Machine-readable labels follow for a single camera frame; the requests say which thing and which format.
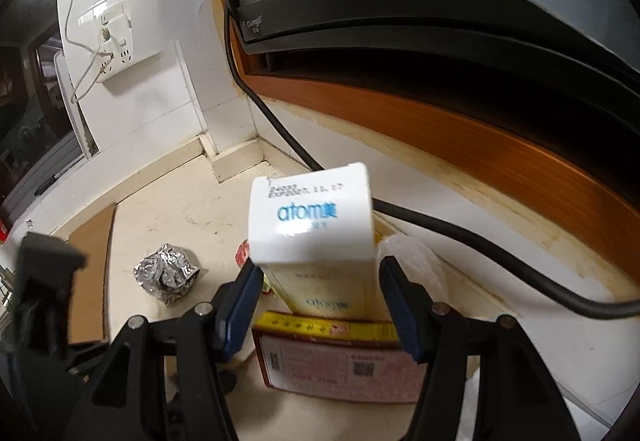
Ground white plastic strip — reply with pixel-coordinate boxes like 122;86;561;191
52;54;98;159

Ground black appliance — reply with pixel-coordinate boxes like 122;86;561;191
235;0;640;122

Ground thick black cable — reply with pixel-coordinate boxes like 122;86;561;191
223;1;640;322

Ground crumpled silver foil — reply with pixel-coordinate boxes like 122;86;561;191
134;243;201;307

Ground red pink flat box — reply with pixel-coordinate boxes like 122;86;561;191
251;311;428;404

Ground white wall socket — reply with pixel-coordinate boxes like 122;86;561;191
92;4;136;84

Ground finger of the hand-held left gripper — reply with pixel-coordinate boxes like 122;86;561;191
10;232;87;362

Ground tall white carton box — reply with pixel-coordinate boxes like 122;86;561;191
248;162;396;323

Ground dark window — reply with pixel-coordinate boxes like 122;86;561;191
0;36;83;222

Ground brown cardboard sheet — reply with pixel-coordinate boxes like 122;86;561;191
65;202;117;347

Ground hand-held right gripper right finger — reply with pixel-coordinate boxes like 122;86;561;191
378;256;596;441

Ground thin white cable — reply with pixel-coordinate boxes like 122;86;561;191
62;0;108;102

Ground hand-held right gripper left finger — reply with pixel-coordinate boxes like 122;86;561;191
77;261;263;441

